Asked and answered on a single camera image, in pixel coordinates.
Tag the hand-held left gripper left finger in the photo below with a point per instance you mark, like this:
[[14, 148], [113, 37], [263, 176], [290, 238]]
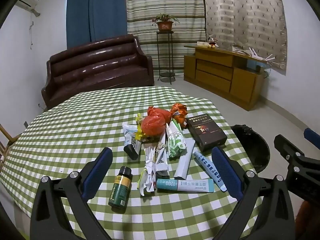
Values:
[[97, 172]]

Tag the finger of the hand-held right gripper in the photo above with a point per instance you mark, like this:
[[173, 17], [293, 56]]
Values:
[[312, 137], [287, 148]]

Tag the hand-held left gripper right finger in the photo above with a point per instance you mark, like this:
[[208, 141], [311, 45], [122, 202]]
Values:
[[226, 175]]

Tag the white blue tube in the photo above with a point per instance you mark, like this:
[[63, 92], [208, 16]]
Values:
[[207, 166]]

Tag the green medicine bottle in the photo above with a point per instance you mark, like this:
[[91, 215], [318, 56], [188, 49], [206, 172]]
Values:
[[120, 190]]

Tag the bin with black liner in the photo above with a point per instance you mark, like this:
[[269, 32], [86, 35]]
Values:
[[252, 150]]

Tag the teal toothpaste box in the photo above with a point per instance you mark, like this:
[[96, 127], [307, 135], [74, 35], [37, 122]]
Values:
[[185, 185]]

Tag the dark cardboard box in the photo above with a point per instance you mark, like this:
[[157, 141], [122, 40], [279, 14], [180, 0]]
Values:
[[206, 135]]

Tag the long grey box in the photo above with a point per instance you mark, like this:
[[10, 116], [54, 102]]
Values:
[[183, 160]]

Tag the white blue packet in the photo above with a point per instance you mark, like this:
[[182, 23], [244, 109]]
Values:
[[132, 142]]

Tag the white paper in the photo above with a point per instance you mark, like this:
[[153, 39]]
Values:
[[150, 165]]

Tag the yellow wrapper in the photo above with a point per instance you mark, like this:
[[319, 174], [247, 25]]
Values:
[[140, 133]]

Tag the green white wrapper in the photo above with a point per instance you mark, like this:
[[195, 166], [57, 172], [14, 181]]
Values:
[[175, 142]]

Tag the white paper sleeve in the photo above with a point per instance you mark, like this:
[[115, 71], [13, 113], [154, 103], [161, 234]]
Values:
[[162, 160]]

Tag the red plastic bag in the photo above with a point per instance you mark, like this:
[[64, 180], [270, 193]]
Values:
[[155, 122]]

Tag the orange wrapper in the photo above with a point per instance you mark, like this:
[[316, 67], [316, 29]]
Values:
[[178, 110]]

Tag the person's right forearm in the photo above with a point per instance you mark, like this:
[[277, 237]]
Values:
[[311, 220]]

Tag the green checked tablecloth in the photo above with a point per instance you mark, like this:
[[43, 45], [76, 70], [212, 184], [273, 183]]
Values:
[[75, 130]]

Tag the small brown box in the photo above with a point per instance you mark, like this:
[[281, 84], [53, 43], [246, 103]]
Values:
[[258, 69]]

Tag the wooden chair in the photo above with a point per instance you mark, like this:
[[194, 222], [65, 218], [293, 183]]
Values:
[[7, 136]]

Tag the wooden cabinet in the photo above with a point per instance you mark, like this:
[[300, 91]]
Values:
[[212, 76]]

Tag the white router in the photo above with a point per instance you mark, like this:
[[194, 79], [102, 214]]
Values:
[[253, 53]]

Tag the brown leather sofa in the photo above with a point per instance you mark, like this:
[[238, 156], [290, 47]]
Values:
[[100, 65]]

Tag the black metal plant stand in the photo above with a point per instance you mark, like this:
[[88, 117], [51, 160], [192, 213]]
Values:
[[166, 75]]

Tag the plush toy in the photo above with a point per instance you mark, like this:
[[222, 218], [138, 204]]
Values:
[[212, 43]]

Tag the tissue box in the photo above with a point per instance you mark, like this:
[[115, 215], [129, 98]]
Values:
[[202, 44]]

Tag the beige patterned curtain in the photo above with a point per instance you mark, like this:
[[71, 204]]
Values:
[[245, 12]]

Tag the potted plant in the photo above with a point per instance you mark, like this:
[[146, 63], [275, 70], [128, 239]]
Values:
[[165, 26]]

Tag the blue curtain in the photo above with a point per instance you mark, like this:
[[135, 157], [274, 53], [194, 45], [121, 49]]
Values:
[[95, 10]]

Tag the striped curtain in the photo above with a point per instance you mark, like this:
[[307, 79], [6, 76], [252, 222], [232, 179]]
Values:
[[142, 5]]

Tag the white air conditioner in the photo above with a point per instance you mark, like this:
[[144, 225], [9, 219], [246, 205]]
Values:
[[26, 2]]

